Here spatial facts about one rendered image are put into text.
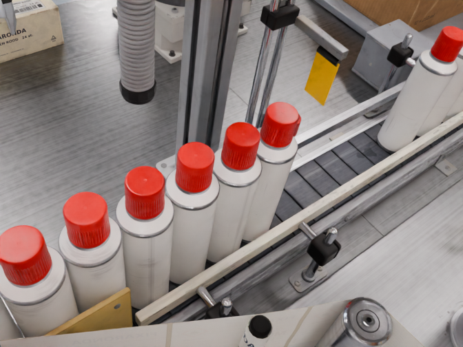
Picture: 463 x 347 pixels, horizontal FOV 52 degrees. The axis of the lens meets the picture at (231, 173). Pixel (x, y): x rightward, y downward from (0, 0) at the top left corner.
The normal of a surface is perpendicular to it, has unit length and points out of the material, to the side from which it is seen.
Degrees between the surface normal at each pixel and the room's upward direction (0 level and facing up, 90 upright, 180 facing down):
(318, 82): 90
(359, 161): 0
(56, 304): 90
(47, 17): 90
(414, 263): 0
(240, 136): 3
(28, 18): 90
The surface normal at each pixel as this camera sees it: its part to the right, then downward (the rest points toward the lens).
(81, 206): 0.18, -0.62
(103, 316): 0.61, 0.66
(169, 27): -0.74, 0.45
